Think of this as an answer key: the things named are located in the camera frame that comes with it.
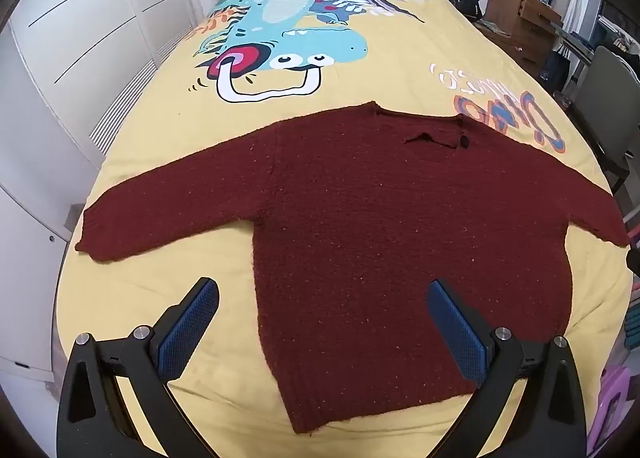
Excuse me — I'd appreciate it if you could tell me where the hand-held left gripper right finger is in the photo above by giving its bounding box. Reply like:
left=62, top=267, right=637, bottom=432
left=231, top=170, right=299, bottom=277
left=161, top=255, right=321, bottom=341
left=426, top=279, right=587, bottom=458

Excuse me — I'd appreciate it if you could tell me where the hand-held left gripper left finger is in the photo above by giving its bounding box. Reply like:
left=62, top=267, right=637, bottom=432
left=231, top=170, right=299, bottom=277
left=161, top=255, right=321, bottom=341
left=56, top=277, right=221, bottom=458

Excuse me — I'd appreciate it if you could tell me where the dark red knit sweater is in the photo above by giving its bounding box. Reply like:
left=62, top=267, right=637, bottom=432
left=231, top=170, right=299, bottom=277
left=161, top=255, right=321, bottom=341
left=75, top=100, right=632, bottom=435

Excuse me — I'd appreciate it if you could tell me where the purple plastic stool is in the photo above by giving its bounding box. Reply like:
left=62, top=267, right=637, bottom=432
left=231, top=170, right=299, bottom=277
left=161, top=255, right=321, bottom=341
left=587, top=365, right=640, bottom=449

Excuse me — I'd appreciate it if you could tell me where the yellow printed blanket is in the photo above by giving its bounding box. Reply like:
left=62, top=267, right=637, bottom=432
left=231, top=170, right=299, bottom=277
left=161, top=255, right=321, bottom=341
left=52, top=0, right=636, bottom=458

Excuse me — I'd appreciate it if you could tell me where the dark blue bag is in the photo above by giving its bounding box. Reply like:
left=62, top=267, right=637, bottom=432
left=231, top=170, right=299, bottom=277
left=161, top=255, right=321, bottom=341
left=540, top=48, right=571, bottom=86

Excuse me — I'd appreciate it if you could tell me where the grey chair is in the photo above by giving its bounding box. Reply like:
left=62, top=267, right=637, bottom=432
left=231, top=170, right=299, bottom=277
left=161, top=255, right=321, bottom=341
left=570, top=45, right=640, bottom=193

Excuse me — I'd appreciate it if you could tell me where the white wardrobe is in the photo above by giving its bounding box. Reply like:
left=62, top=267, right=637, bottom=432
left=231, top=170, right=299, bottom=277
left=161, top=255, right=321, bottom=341
left=0, top=0, right=221, bottom=379

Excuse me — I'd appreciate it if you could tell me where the wooden drawer cabinet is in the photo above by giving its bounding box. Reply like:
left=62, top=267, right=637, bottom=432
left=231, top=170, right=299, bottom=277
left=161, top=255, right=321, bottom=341
left=484, top=0, right=563, bottom=78

